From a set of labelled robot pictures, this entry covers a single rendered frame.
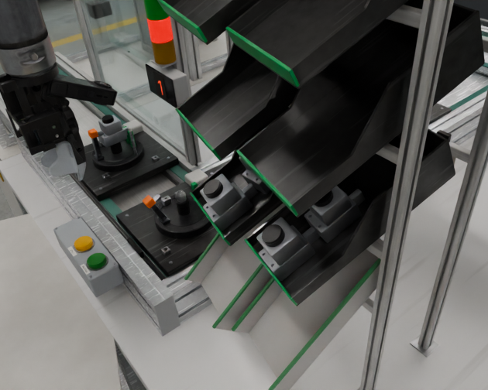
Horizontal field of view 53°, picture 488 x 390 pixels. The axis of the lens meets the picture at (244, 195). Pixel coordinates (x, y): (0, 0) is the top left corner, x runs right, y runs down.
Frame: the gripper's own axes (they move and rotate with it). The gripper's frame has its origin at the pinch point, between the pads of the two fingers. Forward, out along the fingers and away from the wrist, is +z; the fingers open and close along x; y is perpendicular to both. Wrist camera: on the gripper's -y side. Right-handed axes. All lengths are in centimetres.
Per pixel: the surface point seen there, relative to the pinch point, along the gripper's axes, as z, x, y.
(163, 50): -6.1, -21.8, -30.6
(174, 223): 24.2, -3.0, -16.4
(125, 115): 27, -60, -33
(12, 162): 37, -77, 2
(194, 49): 25, -83, -74
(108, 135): 17.6, -36.9, -18.1
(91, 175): 26.3, -36.2, -10.6
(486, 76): 32, -2, -142
